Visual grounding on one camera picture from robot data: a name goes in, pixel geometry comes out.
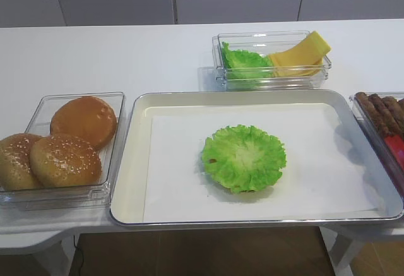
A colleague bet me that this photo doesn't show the green lettuce leaf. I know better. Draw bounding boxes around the green lettuce leaf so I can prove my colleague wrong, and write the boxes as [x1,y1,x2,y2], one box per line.
[222,42,273,80]
[201,124,287,191]

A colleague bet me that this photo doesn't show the green lettuce leaf in container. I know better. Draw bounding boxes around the green lettuce leaf in container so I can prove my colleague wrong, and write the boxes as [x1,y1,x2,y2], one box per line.
[222,42,273,80]

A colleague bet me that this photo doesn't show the clear lettuce cheese container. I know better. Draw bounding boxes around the clear lettuce cheese container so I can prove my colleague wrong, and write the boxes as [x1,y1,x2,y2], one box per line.
[212,30,331,91]

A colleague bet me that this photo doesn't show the plain brown bun top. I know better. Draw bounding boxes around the plain brown bun top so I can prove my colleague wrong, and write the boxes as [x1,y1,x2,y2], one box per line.
[50,96,117,151]

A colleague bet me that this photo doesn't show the yellow cheese slices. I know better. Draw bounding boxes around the yellow cheese slices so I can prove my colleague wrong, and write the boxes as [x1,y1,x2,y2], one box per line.
[268,31,331,78]

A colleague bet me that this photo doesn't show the white paper sheet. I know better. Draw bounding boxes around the white paper sheet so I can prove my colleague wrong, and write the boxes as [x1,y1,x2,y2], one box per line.
[144,104,378,222]

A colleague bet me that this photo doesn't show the clear bun container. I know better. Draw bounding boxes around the clear bun container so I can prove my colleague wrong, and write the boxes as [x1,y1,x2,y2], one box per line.
[1,92,126,211]

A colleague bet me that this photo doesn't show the sesame bun right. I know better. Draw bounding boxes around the sesame bun right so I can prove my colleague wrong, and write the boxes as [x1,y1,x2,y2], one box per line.
[30,134,102,188]

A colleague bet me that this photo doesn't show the sesame bun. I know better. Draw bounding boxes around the sesame bun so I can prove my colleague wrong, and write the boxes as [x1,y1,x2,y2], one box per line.
[1,133,42,191]
[30,134,102,188]

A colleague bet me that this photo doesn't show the brown meat patty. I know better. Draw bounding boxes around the brown meat patty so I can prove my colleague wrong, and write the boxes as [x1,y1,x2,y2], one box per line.
[355,92,393,138]
[369,93,403,138]
[382,96,403,126]
[398,99,404,111]

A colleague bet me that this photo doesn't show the clear patty tomato container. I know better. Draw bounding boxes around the clear patty tomato container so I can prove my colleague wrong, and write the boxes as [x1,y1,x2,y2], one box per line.
[350,92,403,191]

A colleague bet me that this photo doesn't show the sesame bun left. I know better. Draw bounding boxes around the sesame bun left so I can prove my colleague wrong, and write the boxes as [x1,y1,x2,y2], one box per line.
[1,133,42,191]

